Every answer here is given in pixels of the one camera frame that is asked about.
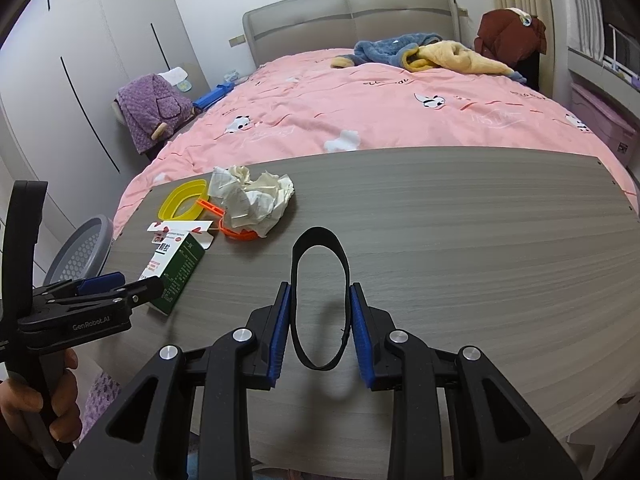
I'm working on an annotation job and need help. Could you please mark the bed with pink duvet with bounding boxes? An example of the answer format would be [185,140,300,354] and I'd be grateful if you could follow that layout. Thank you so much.
[112,49,636,241]

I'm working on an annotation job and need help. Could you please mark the purple fleece robe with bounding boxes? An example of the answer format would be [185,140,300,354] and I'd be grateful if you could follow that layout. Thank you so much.
[117,73,196,155]

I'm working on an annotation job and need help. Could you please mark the white wardrobe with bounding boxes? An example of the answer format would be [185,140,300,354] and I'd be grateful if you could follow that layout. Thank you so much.
[0,0,211,241]

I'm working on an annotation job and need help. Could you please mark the grey perforated waste basket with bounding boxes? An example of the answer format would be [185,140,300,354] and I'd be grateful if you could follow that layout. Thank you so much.
[44,215,115,286]

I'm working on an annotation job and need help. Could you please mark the blue long box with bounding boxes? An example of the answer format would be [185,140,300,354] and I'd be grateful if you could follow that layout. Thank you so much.
[192,81,236,111]

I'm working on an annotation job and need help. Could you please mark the pink storage box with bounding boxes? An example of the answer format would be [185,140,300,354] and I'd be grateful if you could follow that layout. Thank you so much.
[570,82,640,163]

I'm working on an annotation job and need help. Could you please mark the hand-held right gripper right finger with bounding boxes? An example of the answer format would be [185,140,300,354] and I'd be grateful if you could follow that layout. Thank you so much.
[348,282,583,480]

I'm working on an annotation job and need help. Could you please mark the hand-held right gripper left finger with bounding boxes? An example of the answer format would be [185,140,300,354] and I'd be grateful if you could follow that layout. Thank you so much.
[57,282,292,480]

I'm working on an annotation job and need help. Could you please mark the white wire rack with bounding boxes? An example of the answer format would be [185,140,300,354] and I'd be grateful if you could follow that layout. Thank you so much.
[602,22,640,86]

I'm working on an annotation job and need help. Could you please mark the blue fleece robe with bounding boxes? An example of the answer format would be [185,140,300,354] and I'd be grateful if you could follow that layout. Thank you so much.
[332,32,446,68]

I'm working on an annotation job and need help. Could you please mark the black ring band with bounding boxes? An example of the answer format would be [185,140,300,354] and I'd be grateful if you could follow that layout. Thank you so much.
[290,226,352,372]

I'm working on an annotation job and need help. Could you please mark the purple shaggy rug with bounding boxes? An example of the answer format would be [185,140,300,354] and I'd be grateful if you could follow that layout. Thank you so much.
[80,370,123,441]

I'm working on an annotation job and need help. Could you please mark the grey upholstered headboard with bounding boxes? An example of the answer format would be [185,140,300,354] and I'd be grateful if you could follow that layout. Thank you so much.
[242,0,461,68]

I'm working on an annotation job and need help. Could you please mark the crumpled white paper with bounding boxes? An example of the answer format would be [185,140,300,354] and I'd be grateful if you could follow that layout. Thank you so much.
[207,165,295,238]

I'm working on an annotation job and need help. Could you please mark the dark red jacket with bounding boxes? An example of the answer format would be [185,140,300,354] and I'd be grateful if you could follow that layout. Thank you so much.
[474,7,548,68]

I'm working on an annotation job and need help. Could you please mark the white and green box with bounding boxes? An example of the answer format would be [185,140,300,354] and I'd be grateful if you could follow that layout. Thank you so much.
[137,219,216,316]

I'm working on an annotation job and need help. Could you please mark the person's left hand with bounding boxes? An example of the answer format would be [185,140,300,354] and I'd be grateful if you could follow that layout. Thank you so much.
[0,347,83,466]

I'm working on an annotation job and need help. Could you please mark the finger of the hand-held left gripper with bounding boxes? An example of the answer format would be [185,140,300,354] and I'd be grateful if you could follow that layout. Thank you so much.
[75,271,126,295]
[80,277,166,311]

